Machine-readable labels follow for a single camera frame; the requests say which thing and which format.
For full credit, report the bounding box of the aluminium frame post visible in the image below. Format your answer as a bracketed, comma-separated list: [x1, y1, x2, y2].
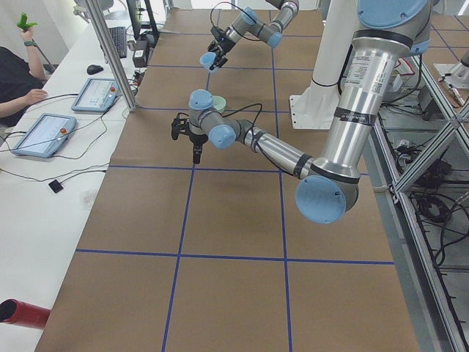
[85, 0, 137, 111]

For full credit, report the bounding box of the teach pendant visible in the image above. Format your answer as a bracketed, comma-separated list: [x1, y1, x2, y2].
[12, 113, 77, 158]
[71, 78, 120, 113]

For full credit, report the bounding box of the near teach pendant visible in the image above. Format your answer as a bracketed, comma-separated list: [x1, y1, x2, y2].
[12, 113, 77, 158]

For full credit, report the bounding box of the small black square device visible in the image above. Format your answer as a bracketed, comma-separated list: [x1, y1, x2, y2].
[48, 180, 64, 194]

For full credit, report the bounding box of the green toy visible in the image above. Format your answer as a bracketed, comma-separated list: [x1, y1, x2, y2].
[16, 12, 38, 32]

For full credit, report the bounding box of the black box white label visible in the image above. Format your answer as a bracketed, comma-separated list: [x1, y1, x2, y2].
[133, 40, 149, 68]

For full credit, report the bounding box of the green bowl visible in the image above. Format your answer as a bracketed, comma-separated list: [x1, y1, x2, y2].
[213, 95, 226, 114]

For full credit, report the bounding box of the black monitor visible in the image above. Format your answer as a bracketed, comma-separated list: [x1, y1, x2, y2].
[126, 0, 160, 46]

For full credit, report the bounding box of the seated person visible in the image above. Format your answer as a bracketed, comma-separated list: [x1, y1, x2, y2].
[1, 27, 48, 128]

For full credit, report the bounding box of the black computer mouse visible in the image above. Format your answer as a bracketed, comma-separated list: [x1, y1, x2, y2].
[86, 65, 104, 75]

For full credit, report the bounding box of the black keyboard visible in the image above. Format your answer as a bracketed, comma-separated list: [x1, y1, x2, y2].
[108, 26, 128, 59]

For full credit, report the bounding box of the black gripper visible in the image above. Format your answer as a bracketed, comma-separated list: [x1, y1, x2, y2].
[188, 124, 208, 164]
[207, 34, 236, 70]

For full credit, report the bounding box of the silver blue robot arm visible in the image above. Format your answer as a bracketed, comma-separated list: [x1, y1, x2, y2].
[199, 1, 300, 73]
[171, 1, 433, 224]

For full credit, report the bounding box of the white pedestal column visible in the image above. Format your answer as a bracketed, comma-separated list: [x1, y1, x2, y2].
[289, 0, 358, 130]

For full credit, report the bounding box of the black camera cable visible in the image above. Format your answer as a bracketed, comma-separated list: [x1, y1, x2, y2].
[209, 1, 250, 30]

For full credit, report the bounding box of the red cylinder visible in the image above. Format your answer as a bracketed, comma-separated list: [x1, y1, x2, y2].
[1, 298, 51, 329]

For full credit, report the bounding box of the far teach pendant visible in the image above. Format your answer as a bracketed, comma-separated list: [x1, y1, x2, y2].
[71, 78, 120, 113]

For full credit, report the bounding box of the blue cup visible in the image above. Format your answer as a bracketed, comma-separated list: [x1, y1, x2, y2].
[199, 52, 218, 73]

